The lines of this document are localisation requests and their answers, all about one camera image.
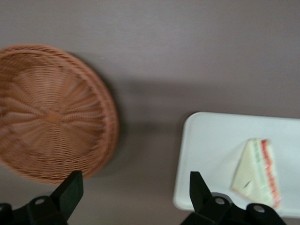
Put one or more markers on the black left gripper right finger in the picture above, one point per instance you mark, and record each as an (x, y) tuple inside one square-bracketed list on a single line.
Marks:
[(199, 194)]

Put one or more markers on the round brown wicker basket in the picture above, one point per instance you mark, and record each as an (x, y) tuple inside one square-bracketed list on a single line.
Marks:
[(47, 105)]

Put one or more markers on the cream plastic tray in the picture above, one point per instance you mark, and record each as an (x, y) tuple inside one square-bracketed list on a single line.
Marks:
[(211, 140)]

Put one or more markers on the triangular sandwich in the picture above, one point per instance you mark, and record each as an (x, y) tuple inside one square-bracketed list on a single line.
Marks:
[(248, 173)]

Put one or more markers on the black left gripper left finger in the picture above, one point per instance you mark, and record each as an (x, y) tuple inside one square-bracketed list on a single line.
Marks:
[(68, 194)]

